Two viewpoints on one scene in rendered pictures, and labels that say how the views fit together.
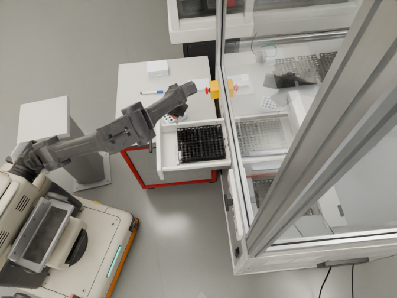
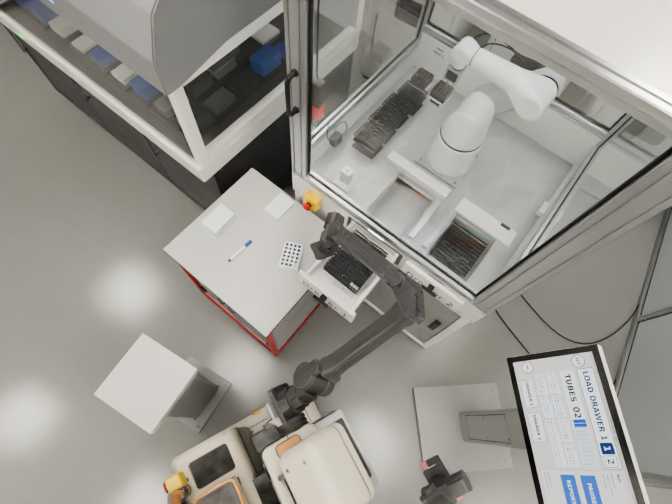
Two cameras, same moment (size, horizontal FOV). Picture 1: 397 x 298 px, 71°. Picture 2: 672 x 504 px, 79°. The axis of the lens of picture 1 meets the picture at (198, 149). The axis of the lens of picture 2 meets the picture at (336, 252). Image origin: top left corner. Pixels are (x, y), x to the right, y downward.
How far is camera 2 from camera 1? 86 cm
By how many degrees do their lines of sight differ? 26
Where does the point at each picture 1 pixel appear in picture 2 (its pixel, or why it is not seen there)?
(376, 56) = not seen: outside the picture
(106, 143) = (414, 317)
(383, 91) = not seen: outside the picture
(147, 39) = (85, 189)
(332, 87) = (636, 190)
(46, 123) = (158, 382)
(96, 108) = (113, 325)
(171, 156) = (339, 294)
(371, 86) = not seen: outside the picture
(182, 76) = (251, 209)
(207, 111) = (315, 226)
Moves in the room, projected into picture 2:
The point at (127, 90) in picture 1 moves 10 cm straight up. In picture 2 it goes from (209, 269) to (203, 261)
